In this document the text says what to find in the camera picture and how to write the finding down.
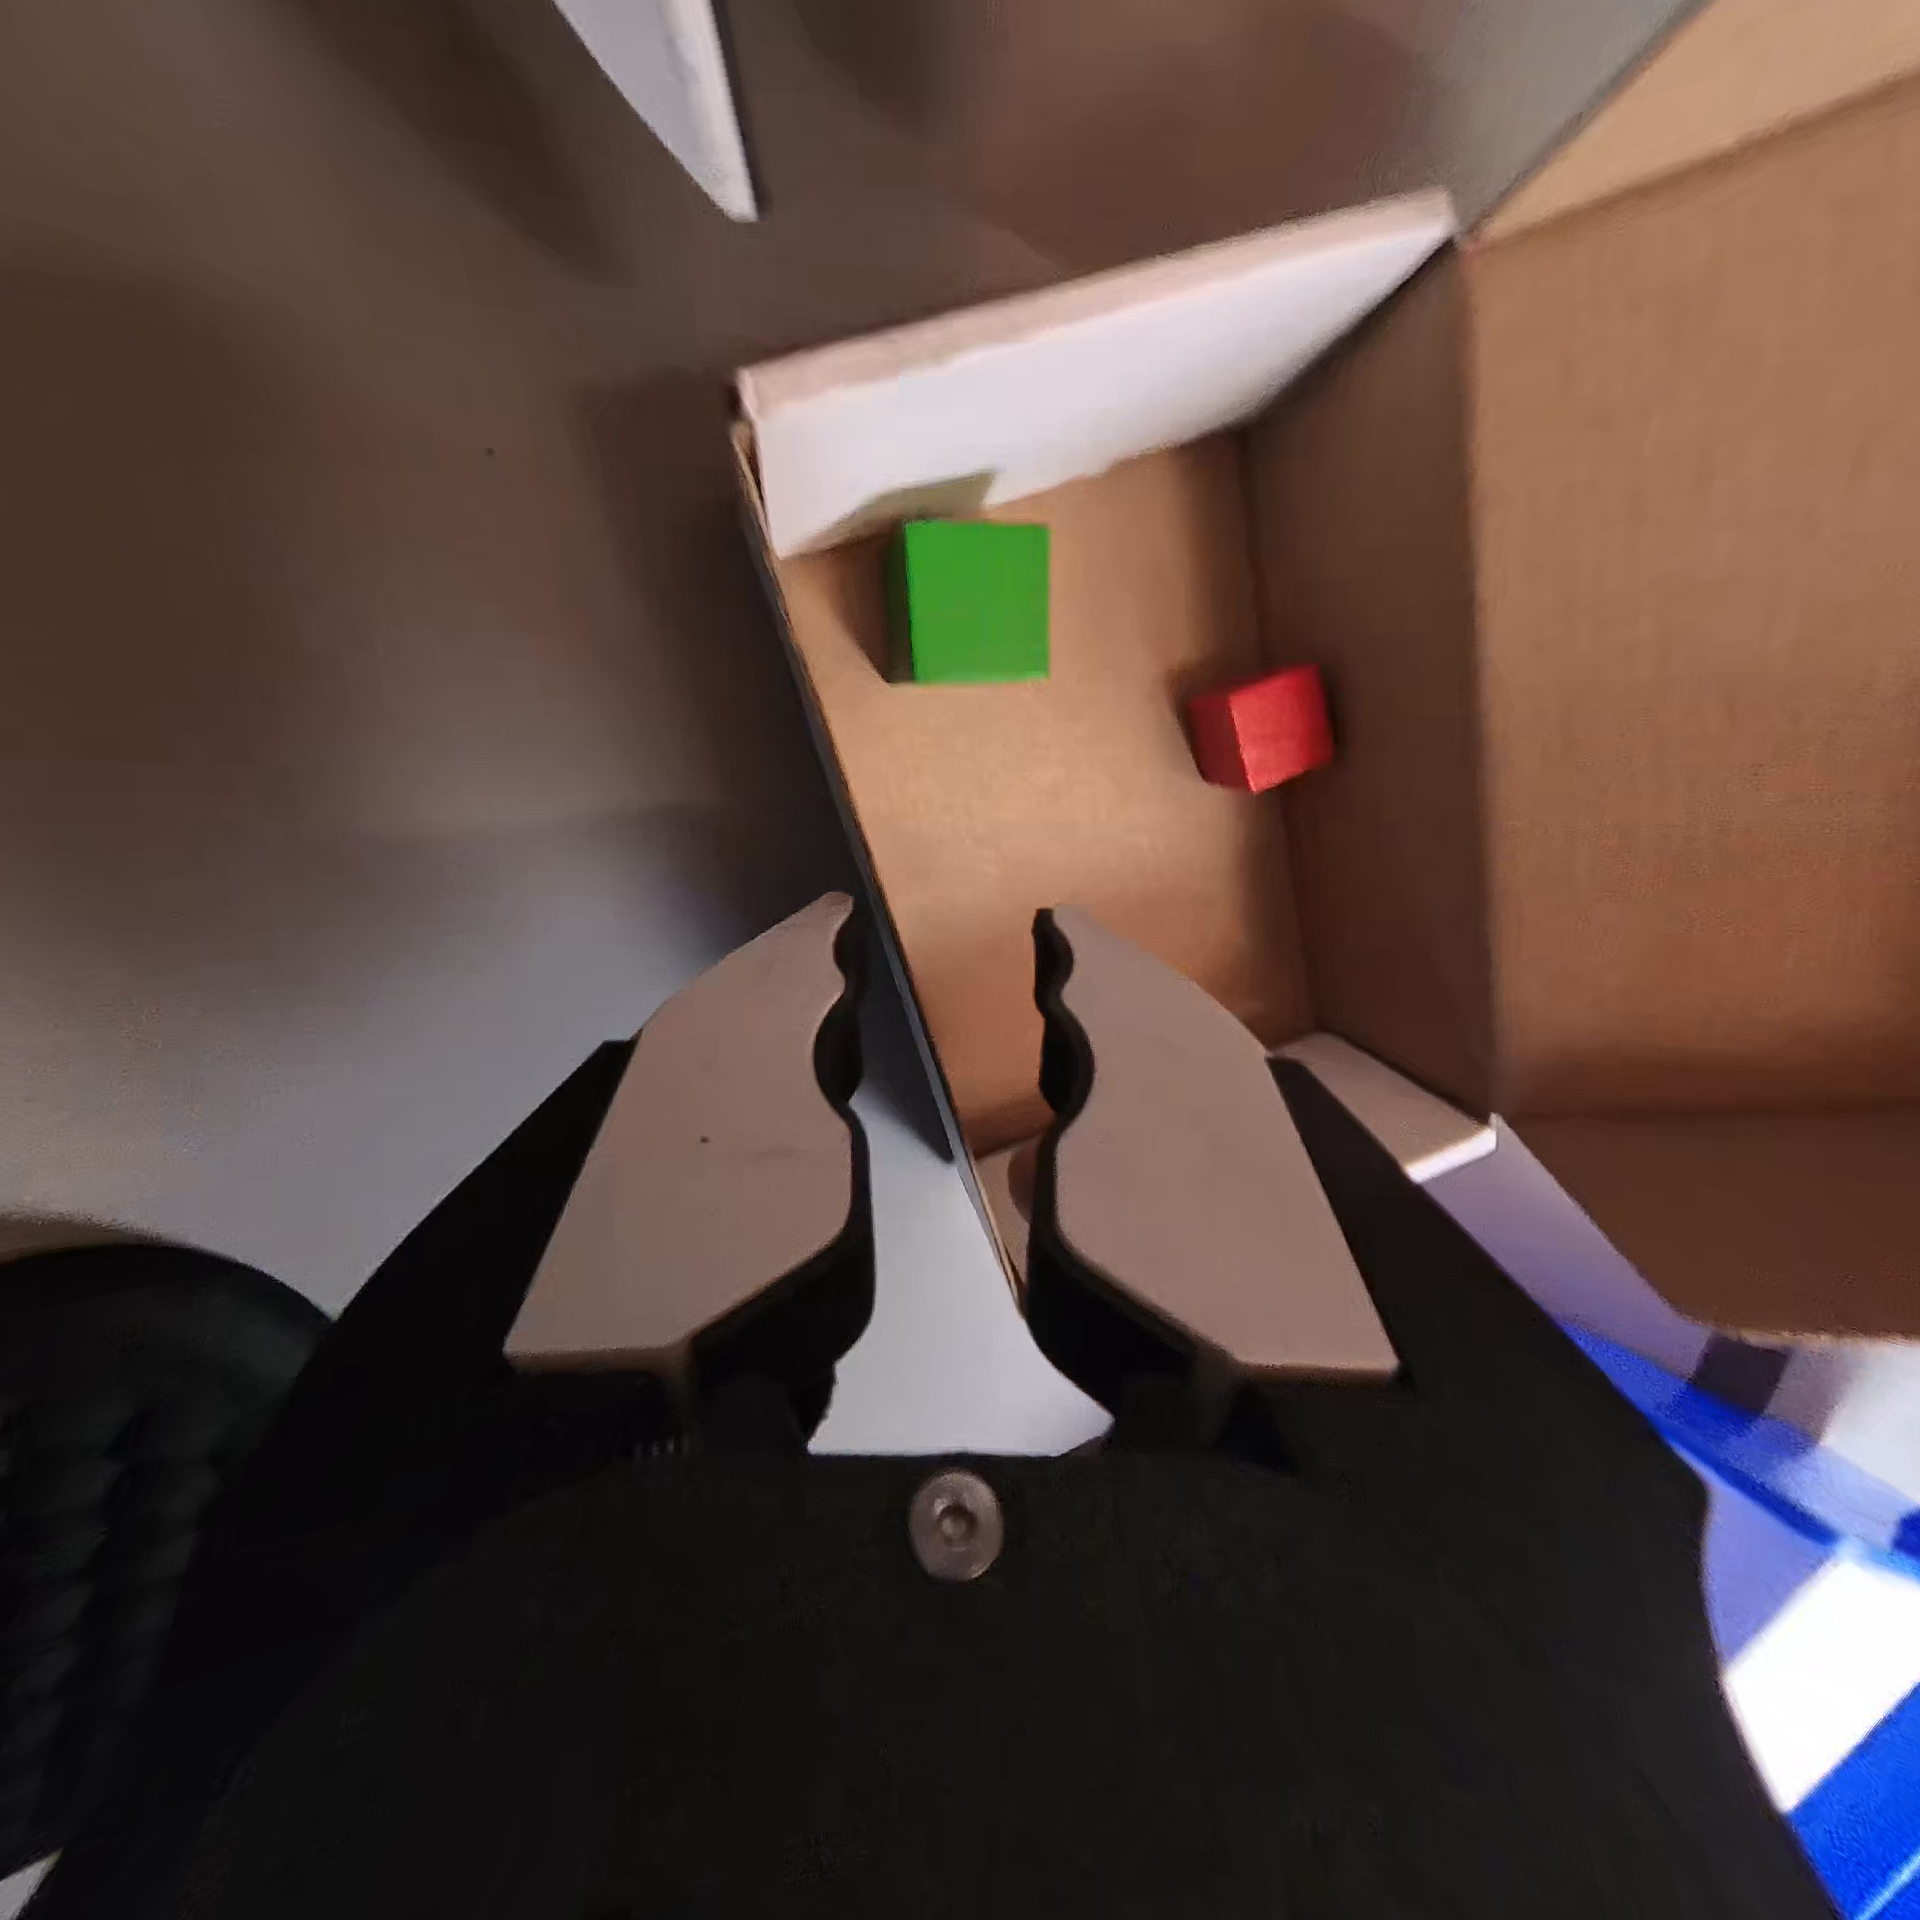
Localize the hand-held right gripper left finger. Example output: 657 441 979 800
503 892 880 1433

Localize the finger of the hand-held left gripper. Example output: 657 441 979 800
546 0 763 224

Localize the black wrist rest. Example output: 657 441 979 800
0 1238 332 1876

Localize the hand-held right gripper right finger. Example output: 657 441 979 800
1027 903 1403 1414

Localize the red wooden block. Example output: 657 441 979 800
1190 664 1338 794

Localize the blue plastic bin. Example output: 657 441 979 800
1559 1320 1920 1920

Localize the grey desk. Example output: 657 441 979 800
0 0 1713 1876

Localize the green wooden block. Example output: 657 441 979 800
883 518 1051 688

